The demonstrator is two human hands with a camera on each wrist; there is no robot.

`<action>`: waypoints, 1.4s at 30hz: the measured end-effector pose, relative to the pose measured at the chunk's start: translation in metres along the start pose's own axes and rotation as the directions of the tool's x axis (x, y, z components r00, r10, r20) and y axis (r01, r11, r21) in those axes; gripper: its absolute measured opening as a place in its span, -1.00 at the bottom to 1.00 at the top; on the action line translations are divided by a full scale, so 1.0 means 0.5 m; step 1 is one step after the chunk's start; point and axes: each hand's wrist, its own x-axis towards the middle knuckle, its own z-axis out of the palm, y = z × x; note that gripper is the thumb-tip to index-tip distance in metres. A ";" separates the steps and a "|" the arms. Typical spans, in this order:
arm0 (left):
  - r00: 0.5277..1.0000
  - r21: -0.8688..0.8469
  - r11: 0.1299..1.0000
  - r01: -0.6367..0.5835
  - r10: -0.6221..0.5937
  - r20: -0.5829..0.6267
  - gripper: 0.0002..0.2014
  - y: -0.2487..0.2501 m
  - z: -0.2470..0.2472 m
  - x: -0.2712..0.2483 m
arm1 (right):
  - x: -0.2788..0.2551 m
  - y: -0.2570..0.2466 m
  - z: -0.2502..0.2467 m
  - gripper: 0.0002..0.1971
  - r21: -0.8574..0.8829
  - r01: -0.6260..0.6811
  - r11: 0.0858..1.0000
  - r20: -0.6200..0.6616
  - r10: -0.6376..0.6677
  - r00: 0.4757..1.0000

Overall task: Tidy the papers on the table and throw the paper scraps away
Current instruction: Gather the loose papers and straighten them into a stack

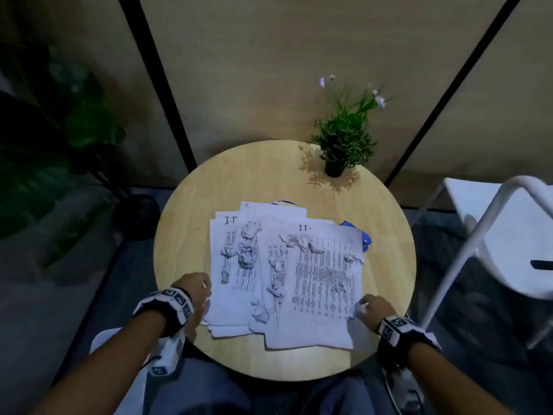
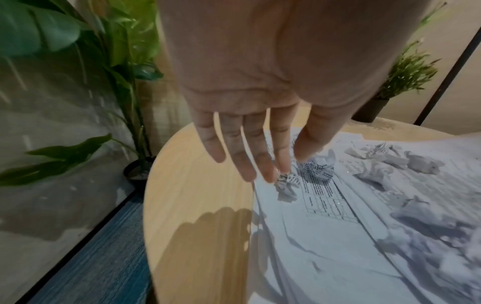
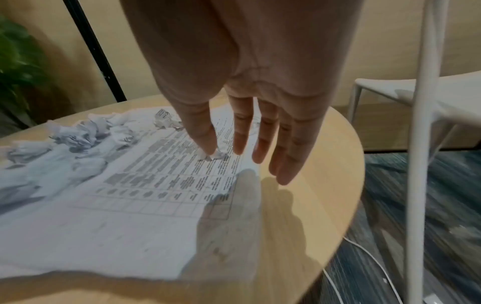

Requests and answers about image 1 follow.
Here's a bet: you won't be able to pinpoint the person's right hand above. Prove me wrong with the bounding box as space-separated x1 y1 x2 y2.
354 294 398 334

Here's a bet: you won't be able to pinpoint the person's left hand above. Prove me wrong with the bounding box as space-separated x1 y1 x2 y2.
172 272 213 317

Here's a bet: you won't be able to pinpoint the pile of paper balls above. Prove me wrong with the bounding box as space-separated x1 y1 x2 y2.
220 222 366 325

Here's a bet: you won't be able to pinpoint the stack of printed papers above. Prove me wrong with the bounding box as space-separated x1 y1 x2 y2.
200 201 366 350

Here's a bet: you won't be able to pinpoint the blue stapler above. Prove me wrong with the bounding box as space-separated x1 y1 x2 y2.
339 220 372 254

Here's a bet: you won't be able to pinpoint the person's right forearm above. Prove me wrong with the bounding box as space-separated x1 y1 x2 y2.
408 342 515 415

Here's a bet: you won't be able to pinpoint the person's left forearm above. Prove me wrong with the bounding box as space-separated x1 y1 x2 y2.
30 310 168 415

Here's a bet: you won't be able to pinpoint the person's grey trousers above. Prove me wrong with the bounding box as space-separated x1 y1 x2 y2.
146 358 403 415

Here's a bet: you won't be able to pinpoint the round wooden table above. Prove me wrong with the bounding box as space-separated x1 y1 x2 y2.
153 140 418 382

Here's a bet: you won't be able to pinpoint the black left wristband with markers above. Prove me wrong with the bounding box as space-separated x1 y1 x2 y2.
132 287 195 338

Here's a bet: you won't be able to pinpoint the black wristband with markers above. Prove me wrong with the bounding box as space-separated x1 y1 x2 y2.
132 287 195 338
376 315 442 370

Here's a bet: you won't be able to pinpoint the black right wristband with markers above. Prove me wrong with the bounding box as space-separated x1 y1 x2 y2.
376 315 442 370

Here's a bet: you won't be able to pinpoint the white plastic bin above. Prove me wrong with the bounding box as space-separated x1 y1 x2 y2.
89 327 150 415

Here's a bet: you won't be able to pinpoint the white metal chair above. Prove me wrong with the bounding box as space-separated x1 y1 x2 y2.
410 175 553 350

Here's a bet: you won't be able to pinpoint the small potted flowering plant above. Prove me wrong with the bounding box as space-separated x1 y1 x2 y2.
310 74 388 179

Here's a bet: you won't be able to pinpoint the large leafy potted plant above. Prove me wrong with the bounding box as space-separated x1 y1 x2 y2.
0 38 161 264

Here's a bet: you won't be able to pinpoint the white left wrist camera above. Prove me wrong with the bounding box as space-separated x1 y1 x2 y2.
146 330 187 378

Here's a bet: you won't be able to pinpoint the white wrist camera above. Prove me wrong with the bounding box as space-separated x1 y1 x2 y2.
146 330 187 378
384 367 426 413

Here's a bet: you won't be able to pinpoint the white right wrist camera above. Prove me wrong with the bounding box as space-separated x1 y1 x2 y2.
384 367 426 413

